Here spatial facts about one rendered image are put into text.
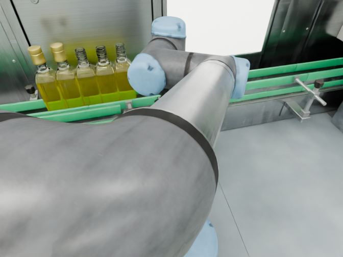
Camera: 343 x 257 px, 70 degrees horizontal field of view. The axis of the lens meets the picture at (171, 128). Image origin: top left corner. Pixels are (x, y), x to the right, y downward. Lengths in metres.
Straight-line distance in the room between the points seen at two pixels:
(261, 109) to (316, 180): 0.32
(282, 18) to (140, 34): 0.57
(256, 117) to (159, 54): 0.68
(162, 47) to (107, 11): 0.42
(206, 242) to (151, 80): 0.31
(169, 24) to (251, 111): 0.60
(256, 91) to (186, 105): 0.81
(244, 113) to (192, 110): 0.82
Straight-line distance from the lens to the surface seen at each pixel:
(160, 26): 0.54
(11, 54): 1.02
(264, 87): 1.02
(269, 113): 1.10
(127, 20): 0.90
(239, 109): 1.00
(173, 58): 0.46
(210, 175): 0.16
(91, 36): 0.92
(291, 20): 1.20
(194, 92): 0.25
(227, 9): 0.98
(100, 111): 0.84
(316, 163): 1.06
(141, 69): 0.45
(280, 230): 0.85
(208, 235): 0.51
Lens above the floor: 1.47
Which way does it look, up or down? 44 degrees down
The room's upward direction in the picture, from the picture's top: straight up
